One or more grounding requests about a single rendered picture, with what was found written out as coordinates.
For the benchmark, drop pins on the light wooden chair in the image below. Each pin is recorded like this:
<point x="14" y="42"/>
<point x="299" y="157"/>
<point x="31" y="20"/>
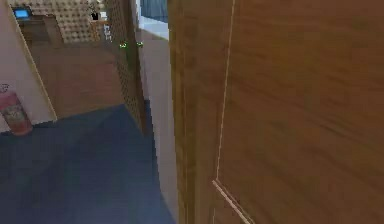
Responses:
<point x="98" y="29"/>

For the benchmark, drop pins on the patterned brown room door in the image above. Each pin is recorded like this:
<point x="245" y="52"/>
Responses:
<point x="128" y="66"/>

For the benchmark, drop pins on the brown wooden room door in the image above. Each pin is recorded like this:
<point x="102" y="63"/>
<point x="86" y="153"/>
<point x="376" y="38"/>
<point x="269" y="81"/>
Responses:
<point x="283" y="110"/>

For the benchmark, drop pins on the brown wooden desk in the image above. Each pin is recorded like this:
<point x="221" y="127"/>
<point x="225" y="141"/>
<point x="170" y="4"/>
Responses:
<point x="41" y="30"/>

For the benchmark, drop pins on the red fire extinguisher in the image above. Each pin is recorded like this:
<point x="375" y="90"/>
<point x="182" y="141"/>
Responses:
<point x="14" y="113"/>

